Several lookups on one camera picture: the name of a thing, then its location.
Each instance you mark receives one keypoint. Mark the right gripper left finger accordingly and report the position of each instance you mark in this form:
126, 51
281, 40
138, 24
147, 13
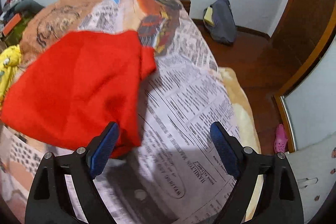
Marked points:
63, 190

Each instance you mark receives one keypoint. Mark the yellow cartoon blanket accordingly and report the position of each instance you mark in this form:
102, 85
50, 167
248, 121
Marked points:
10, 60

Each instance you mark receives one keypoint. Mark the cream fleece blanket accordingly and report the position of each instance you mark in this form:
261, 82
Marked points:
242, 109

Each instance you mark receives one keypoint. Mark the newspaper print bedspread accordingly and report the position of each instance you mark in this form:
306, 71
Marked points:
175, 175

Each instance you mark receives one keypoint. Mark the orange box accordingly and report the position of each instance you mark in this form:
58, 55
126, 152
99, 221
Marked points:
11, 24

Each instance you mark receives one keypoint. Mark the green patterned cloth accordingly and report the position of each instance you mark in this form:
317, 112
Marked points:
15, 36

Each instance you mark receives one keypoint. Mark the red zip sweatshirt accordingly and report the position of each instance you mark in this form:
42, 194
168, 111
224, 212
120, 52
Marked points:
70, 93

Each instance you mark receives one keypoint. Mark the brown wooden door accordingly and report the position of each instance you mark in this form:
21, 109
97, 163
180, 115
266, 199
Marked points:
304, 29

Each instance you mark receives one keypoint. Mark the pink croc shoe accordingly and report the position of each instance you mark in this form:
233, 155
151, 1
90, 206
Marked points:
281, 139

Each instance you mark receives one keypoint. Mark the white cabinet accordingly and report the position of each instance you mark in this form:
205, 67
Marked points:
311, 111

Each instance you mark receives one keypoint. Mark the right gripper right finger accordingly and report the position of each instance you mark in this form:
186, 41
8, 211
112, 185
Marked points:
279, 200

